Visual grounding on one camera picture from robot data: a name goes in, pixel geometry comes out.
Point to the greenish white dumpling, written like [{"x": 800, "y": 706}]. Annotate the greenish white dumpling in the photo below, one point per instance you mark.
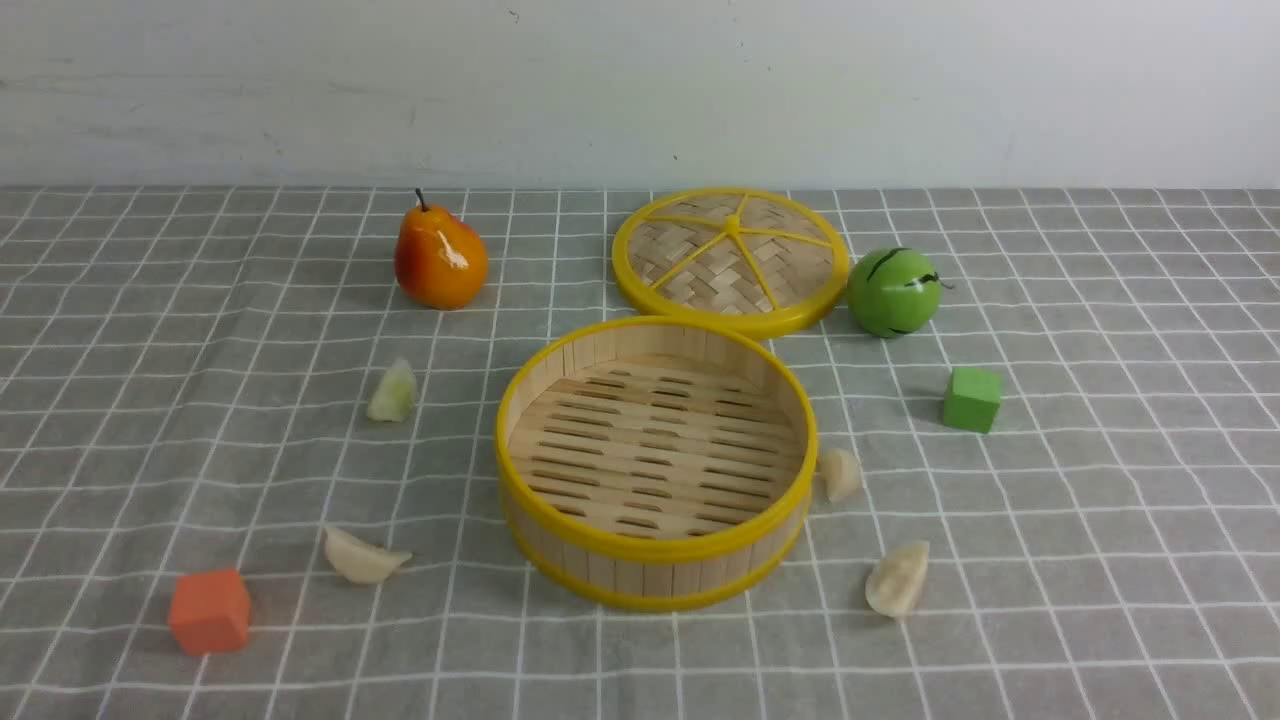
[{"x": 395, "y": 396}]

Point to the yellow bamboo steamer tray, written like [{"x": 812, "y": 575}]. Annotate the yellow bamboo steamer tray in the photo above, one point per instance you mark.
[{"x": 655, "y": 465}]

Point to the yellow bamboo steamer lid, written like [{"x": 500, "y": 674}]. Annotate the yellow bamboo steamer lid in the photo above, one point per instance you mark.
[{"x": 752, "y": 261}]

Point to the orange red toy pear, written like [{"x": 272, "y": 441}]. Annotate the orange red toy pear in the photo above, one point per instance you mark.
[{"x": 440, "y": 261}]

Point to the green toy watermelon ball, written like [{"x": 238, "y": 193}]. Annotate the green toy watermelon ball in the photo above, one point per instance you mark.
[{"x": 894, "y": 291}]

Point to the green wooden cube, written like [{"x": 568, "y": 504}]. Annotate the green wooden cube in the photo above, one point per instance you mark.
[{"x": 972, "y": 399}]

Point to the grey checked tablecloth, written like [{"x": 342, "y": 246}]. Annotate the grey checked tablecloth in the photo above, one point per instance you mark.
[{"x": 186, "y": 373}]

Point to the orange wooden cube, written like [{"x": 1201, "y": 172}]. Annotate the orange wooden cube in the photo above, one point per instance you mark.
[{"x": 210, "y": 612}]

